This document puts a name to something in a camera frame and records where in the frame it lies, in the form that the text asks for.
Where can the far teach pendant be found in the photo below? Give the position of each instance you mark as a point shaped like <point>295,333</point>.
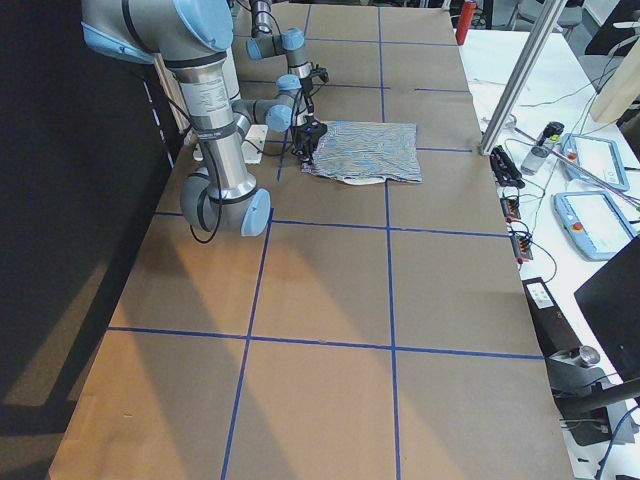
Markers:
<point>599,156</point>

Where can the orange terminal block near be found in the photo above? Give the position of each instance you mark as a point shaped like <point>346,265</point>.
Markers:
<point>521,240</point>

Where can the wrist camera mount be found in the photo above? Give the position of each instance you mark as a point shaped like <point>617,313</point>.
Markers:
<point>319,129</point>
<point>320,73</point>

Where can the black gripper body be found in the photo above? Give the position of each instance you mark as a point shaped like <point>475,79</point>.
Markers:
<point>303,136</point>
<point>306,83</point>

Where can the black monitor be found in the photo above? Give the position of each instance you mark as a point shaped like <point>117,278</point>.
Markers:
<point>609,302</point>

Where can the metal rod tool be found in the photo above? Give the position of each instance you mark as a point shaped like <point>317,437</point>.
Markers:
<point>577,172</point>

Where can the clear water bottle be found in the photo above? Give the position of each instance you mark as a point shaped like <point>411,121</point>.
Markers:
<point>542,147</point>

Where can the orange terminal block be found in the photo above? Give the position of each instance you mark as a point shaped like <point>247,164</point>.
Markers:
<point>510,208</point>
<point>521,240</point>

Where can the near teach pendant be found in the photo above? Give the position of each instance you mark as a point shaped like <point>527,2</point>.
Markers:
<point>594,223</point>

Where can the white pedestal column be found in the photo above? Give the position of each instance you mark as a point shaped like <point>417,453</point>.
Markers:
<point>253,136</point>

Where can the black power box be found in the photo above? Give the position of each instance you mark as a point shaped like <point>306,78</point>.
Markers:
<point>553,331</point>

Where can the orange terminal block far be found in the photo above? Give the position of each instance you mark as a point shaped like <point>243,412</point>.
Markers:
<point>510,208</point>

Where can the teach pendant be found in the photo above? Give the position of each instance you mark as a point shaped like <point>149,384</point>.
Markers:
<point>599,156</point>
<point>594,223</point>

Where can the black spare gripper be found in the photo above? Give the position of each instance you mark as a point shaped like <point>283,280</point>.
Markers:
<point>504,169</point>

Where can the red cylinder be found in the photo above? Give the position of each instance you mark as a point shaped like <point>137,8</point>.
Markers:
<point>467,11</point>

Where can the aluminium frame post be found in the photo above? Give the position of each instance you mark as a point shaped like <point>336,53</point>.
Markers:
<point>536,40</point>

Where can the striped polo shirt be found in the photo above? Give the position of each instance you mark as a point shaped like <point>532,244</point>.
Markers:
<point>365,153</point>

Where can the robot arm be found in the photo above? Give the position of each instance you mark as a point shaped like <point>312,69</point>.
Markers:
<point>193,39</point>
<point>269,40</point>

